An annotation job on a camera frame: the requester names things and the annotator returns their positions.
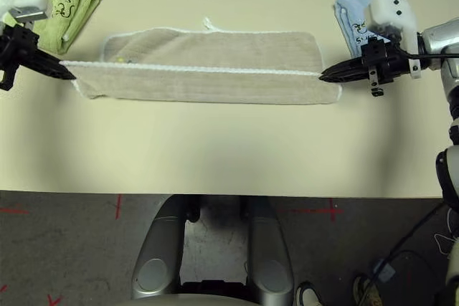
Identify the folded blue towel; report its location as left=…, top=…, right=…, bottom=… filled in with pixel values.
left=333, top=0, right=384, bottom=59

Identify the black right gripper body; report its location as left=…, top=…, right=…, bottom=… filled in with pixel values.
left=360, top=36, right=414, bottom=97

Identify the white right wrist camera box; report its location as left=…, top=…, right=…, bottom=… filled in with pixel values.
left=364, top=0, right=422, bottom=80

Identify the white shoe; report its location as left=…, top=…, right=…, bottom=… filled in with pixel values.
left=295, top=282, right=323, bottom=306

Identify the beige towel with white trim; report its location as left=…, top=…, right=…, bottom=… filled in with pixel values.
left=59, top=17, right=344, bottom=105

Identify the small grey-blue floor device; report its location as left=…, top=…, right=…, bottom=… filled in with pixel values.
left=372, top=261, right=395, bottom=282

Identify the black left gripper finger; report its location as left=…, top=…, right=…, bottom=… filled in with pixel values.
left=31, top=49, right=75, bottom=77
left=20, top=61, right=77, bottom=82

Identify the grey robot right leg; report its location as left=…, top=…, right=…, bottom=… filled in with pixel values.
left=247, top=195, right=297, bottom=305

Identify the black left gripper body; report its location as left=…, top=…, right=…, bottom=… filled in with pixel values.
left=0, top=23, right=39, bottom=92

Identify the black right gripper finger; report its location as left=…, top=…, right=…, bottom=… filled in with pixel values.
left=318, top=70, right=370, bottom=83
left=323, top=57, right=371, bottom=75

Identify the folded green towel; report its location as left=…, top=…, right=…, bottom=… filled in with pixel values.
left=34, top=0, right=103, bottom=55

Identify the patterned dark shoe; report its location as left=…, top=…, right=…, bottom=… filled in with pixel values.
left=353, top=274, right=384, bottom=306

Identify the robot waist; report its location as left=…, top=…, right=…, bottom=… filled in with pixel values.
left=136, top=279, right=266, bottom=306

